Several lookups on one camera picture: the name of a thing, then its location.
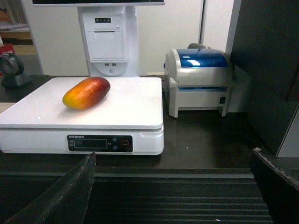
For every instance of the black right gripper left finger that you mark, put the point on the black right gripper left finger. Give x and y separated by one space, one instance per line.
66 201

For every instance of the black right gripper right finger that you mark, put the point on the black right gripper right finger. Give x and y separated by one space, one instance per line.
279 187

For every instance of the dark red mango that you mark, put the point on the dark red mango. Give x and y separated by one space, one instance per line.
87 93

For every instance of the black slatted checkout counter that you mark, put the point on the black slatted checkout counter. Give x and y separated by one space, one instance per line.
201 177

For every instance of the white electronic checkout scale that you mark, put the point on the white electronic checkout scale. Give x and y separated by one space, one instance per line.
129 120

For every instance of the white blue label printer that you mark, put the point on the white blue label printer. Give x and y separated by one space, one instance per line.
197 79

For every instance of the dark grey side cabinet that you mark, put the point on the dark grey side cabinet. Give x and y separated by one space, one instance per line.
266 47

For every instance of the black barcode scanner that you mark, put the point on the black barcode scanner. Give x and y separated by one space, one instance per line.
12 67

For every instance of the red cardboard box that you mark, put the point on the red cardboard box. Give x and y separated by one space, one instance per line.
6 48

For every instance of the white POS terminal stand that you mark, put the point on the white POS terminal stand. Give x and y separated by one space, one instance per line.
109 32

